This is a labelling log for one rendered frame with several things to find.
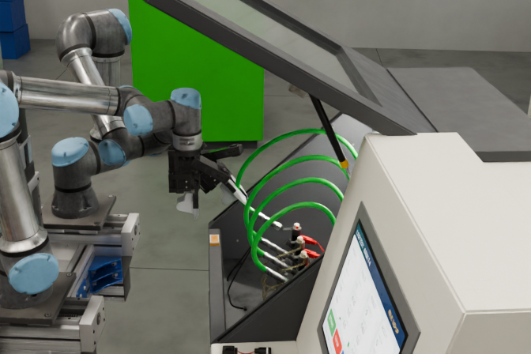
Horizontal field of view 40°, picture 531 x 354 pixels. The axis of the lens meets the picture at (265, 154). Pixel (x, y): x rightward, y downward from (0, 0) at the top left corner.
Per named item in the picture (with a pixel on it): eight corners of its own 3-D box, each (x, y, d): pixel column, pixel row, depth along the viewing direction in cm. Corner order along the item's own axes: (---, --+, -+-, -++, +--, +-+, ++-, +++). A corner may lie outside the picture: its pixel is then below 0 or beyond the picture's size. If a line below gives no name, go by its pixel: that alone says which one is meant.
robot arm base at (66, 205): (45, 218, 236) (42, 190, 232) (59, 197, 250) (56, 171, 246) (92, 220, 236) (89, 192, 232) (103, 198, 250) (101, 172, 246)
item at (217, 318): (209, 269, 256) (208, 228, 250) (221, 268, 257) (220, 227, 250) (211, 390, 199) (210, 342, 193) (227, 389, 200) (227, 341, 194)
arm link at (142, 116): (118, 127, 188) (159, 120, 193) (134, 141, 179) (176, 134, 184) (117, 98, 185) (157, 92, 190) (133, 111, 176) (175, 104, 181)
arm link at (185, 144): (201, 126, 194) (201, 137, 186) (201, 142, 195) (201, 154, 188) (172, 126, 193) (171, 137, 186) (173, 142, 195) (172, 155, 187)
